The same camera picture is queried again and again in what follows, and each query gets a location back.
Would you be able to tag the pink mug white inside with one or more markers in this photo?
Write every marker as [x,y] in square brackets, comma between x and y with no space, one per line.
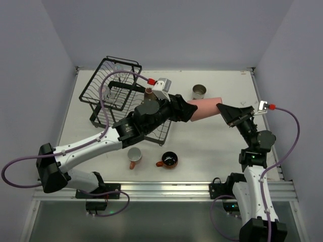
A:
[134,155]

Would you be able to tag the white and brown cup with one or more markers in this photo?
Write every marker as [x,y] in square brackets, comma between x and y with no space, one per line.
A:
[198,91]

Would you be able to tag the clear glass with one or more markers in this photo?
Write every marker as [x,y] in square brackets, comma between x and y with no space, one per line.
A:
[105,92]
[118,69]

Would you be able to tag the black wire dish rack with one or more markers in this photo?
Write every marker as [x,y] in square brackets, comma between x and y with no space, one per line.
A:
[127,92]

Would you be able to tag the left control box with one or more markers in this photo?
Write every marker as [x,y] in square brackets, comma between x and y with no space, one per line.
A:
[94,207]

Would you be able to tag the aluminium mounting rail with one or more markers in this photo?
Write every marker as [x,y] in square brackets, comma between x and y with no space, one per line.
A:
[164,191]

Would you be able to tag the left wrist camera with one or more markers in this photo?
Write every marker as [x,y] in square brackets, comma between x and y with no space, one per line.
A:
[161,88]

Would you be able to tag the clear glass near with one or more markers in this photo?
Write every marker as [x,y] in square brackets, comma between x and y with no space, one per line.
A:
[105,92]

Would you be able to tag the tall pink cup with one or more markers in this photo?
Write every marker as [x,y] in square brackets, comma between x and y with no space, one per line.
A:
[205,108]

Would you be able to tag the brown mug with handle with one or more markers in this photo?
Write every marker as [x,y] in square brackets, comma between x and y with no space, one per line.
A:
[149,95]

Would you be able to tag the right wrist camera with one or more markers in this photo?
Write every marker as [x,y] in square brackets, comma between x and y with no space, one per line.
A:
[262,108]

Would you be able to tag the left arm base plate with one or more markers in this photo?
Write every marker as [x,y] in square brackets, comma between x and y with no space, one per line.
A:
[113,188]

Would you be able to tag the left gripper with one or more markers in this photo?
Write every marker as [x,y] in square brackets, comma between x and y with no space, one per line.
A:
[174,108]

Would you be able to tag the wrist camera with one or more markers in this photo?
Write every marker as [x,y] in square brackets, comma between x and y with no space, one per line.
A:
[262,108]
[161,88]

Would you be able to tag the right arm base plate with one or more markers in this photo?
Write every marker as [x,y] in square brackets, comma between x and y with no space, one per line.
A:
[218,189]

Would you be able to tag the right control box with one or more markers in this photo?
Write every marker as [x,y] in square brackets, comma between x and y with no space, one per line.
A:
[231,207]

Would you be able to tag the clear glass far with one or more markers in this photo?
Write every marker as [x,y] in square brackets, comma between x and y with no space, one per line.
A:
[118,69]

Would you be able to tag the control box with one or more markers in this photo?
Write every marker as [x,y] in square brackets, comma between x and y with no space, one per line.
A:
[231,207]
[94,207]

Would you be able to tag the red orange mug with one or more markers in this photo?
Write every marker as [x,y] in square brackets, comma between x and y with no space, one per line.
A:
[169,160]

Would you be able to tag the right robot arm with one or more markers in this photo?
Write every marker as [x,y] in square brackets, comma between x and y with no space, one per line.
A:
[250,188]

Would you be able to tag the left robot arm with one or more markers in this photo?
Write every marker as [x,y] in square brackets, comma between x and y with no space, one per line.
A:
[56,166]

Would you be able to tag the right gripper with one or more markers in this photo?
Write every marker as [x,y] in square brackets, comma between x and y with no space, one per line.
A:
[240,120]

